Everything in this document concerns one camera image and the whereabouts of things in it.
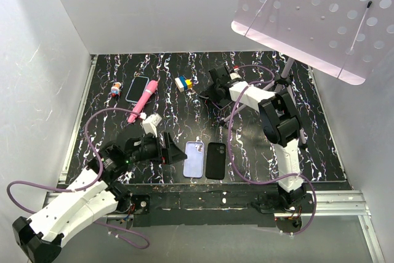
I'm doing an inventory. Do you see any perforated lilac board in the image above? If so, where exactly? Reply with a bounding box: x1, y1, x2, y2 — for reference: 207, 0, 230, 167
231, 0, 393, 85

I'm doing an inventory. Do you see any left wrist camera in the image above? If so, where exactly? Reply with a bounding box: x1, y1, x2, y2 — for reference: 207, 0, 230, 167
142, 113, 162, 137

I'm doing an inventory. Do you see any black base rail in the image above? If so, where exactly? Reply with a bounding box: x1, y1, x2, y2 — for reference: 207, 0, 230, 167
95, 182, 308, 229

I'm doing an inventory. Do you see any coloured building block stack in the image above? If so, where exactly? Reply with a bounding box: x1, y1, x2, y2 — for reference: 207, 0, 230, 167
175, 76, 193, 92

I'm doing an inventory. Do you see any lilac tripod stand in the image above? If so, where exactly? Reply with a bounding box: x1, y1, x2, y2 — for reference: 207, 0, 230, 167
222, 58, 307, 149

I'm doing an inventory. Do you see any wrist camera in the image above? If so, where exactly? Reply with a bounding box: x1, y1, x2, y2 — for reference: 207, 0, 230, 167
230, 66, 241, 80
142, 113, 162, 137

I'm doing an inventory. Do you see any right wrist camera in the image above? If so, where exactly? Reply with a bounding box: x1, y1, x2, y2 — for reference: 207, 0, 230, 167
230, 66, 241, 80

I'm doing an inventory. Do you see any pink marker pen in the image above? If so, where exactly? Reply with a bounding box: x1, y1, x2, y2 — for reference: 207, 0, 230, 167
127, 80, 158, 123

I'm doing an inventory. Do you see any lilac phone case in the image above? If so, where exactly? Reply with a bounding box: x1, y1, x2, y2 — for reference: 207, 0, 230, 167
183, 141, 204, 179

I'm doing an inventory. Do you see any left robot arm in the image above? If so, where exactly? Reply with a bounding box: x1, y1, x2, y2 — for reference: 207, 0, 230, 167
12, 132, 187, 262

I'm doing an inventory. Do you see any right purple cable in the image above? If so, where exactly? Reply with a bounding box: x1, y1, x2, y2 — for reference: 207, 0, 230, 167
226, 65, 317, 236

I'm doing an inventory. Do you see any phone from lilac case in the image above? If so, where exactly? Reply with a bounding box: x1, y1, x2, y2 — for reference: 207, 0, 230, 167
212, 99, 234, 110

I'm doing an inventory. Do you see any small toy figurine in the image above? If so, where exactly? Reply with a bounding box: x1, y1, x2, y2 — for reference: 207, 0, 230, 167
111, 82, 123, 97

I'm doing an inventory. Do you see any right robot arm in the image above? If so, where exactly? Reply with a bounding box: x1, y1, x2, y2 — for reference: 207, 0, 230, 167
201, 65, 307, 212

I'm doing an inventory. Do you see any black phone case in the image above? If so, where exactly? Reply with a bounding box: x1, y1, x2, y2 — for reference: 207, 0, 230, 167
205, 142, 226, 180

